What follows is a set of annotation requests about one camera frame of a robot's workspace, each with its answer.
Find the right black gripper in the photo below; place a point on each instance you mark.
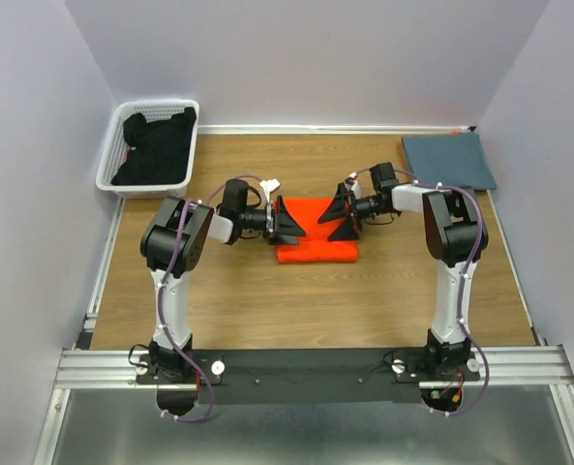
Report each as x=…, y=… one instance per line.
x=337, y=208

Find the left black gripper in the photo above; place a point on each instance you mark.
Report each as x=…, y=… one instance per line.
x=285, y=227

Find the orange t shirt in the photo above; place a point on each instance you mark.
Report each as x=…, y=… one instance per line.
x=315, y=247

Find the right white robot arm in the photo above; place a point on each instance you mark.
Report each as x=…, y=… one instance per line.
x=455, y=235

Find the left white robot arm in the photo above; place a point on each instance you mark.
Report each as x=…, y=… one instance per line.
x=172, y=245

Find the folded blue t shirt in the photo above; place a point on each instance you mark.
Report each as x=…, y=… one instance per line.
x=456, y=160

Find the black t shirt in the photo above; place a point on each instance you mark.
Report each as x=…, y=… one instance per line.
x=158, y=152

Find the white plastic laundry basket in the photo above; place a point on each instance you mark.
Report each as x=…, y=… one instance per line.
x=115, y=149

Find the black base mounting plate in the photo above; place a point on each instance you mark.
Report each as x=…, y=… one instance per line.
x=314, y=376

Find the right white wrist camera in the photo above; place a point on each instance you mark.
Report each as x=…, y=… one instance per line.
x=352, y=184

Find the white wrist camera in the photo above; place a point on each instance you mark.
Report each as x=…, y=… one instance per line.
x=352, y=184
x=266, y=188

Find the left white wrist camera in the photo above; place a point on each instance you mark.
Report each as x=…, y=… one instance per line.
x=266, y=188

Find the aluminium frame rail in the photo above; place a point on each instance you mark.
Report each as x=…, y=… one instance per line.
x=241, y=298

